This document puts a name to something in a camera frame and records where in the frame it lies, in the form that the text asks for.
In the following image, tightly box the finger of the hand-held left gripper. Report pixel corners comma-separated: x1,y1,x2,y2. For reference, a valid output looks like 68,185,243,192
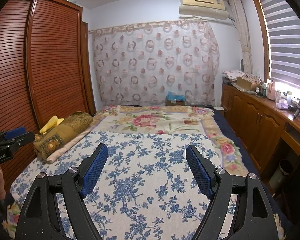
4,132,36,147
0,127,26,143

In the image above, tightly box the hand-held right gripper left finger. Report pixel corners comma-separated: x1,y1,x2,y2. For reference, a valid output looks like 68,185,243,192
14,144,108,240

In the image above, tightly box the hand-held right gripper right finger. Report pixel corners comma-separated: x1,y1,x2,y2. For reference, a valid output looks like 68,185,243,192
185,144,280,240

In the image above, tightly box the brown sunflower print garment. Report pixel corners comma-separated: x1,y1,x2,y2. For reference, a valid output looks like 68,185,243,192
34,111,94,160

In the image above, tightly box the yellow plush toy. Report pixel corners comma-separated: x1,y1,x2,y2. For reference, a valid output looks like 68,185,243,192
39,115,65,134

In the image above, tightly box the folded beige blanket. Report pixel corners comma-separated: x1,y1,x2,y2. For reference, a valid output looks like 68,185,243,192
45,125,95,164

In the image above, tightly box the bed with blue floral sheet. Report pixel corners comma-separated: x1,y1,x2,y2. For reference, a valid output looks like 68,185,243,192
11,131,240,240

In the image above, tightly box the long wooden cabinet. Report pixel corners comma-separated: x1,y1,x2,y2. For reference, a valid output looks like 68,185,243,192
220,82,300,180

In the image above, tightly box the small brown cardboard box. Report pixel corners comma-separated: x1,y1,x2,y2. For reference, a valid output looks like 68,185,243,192
165,99,186,107

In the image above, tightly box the blue plastic bag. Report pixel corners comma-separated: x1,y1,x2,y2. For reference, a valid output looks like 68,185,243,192
166,92,186,102

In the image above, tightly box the grey waste bin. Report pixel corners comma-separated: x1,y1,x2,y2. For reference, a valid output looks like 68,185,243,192
269,159,293,190

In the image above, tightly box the brown louvred wooden wardrobe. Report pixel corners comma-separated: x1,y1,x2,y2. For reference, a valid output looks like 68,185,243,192
0,0,97,180

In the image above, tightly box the open cardboard box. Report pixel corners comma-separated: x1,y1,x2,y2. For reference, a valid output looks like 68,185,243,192
236,76,262,91

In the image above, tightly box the folded patterned cloth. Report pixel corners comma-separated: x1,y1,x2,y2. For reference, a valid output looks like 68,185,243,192
222,70,247,81

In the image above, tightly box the pink kettle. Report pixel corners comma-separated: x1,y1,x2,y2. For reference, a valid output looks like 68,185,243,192
267,80,277,101

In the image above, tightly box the beige patterned side curtain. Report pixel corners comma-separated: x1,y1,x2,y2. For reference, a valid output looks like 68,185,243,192
229,0,253,74

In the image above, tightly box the striped window blind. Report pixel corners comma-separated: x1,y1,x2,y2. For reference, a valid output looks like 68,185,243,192
256,0,300,90

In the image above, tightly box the cream air deflector panel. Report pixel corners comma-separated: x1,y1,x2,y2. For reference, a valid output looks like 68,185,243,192
179,5,228,21

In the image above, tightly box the white air conditioner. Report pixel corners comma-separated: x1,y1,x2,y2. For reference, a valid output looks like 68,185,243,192
180,0,226,12

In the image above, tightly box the sheer ring pattern curtain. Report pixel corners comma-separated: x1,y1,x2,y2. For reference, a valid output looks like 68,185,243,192
88,20,220,107

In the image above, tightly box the wooden window frame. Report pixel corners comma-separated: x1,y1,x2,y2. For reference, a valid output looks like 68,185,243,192
250,0,272,83

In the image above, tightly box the air conditioner hose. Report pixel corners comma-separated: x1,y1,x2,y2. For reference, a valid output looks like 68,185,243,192
226,15,238,28

